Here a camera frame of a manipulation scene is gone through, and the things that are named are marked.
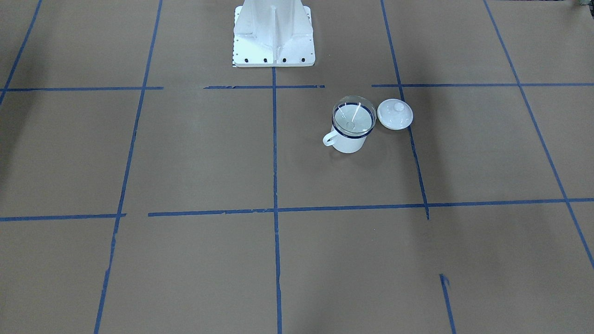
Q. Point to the clear glass funnel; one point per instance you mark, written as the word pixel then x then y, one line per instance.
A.
pixel 354 117

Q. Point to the white ceramic lid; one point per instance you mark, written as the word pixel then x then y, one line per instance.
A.
pixel 395 114

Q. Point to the white enamel mug blue rim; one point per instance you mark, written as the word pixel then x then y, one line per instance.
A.
pixel 342 144

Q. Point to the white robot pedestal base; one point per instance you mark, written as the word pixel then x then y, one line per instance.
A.
pixel 269 33

